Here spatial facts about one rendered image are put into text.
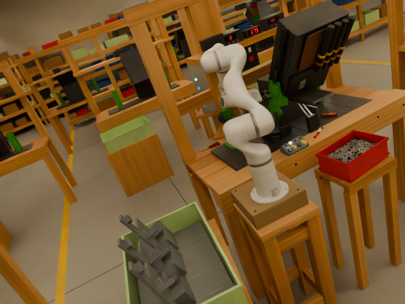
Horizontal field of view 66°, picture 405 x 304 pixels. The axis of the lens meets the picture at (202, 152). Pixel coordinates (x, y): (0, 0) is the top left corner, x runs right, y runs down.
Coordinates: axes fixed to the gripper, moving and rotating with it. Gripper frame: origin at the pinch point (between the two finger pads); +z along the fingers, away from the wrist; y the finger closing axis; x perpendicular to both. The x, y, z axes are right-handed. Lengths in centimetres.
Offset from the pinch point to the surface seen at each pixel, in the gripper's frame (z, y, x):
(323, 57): 20.2, -4.3, -36.9
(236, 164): -30, -36, 18
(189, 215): -71, -61, 8
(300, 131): 18.5, -26.9, 8.3
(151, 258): -98, -80, -16
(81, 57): -92, 500, 476
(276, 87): 2.7, -2.2, -10.3
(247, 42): -4.3, 34.1, -13.3
